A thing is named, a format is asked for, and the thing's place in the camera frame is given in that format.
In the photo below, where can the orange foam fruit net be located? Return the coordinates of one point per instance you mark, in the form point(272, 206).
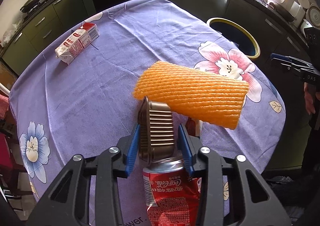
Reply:
point(195, 91)

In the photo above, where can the black wok with lid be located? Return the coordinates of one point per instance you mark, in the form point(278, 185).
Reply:
point(30, 3)

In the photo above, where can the patterned plate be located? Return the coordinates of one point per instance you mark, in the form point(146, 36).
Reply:
point(314, 14)

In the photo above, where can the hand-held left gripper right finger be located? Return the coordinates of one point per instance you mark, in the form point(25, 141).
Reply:
point(186, 151)

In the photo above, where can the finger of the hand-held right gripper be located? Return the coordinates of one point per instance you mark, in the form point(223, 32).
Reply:
point(285, 64)
point(282, 56)

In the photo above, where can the white and red milk carton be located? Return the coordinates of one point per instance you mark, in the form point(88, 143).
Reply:
point(77, 40)

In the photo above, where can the yellow-rimmed black trash bin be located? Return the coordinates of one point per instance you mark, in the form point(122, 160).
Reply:
point(232, 35)

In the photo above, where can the clear plastic bag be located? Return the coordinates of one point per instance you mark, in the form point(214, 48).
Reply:
point(6, 35)

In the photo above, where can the brown ribbed metal tin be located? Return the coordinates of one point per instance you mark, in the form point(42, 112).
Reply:
point(157, 128)

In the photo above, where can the person's right hand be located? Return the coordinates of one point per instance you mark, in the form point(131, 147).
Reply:
point(310, 98)

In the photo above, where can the purple floral tablecloth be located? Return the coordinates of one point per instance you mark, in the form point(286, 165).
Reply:
point(100, 85)

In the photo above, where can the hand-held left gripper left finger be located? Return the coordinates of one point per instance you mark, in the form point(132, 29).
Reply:
point(132, 151)

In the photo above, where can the crushed red soda can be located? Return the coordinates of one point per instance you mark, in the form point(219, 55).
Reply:
point(170, 191)

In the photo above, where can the red wooden chair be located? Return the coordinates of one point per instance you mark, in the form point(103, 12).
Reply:
point(7, 151)

